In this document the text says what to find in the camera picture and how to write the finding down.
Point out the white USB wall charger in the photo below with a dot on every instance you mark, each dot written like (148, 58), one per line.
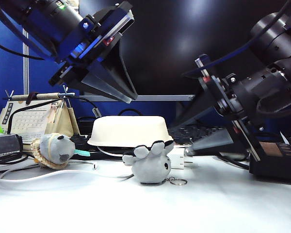
(179, 157)

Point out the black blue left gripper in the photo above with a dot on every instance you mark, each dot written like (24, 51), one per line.
(97, 36)

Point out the white upturned paper bowl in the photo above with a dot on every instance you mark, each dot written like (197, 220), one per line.
(129, 131)

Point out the black power adapter brick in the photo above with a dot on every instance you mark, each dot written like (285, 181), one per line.
(4, 145)

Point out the black computer monitor silver bezel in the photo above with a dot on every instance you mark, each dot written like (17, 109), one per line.
(172, 36)

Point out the white paper slip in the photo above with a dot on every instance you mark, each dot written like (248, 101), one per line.
(284, 138)

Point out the grey reversible octopus plush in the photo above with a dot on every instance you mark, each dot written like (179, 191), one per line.
(148, 167)

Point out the desk calendar beige canvas stand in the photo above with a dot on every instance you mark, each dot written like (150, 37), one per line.
(29, 119)

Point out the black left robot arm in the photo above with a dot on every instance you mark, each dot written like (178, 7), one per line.
(51, 14)

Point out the grey plush toy straw hat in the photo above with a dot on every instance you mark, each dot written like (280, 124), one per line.
(54, 149)

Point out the black box brown top panel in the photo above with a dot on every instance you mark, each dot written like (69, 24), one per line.
(274, 162)

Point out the aluminium partition frame post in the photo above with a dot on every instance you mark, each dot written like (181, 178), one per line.
(25, 72)

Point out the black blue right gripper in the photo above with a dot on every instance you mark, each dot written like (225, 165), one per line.
(223, 97)

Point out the black mechanical keyboard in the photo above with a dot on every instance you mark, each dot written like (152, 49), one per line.
(179, 134)

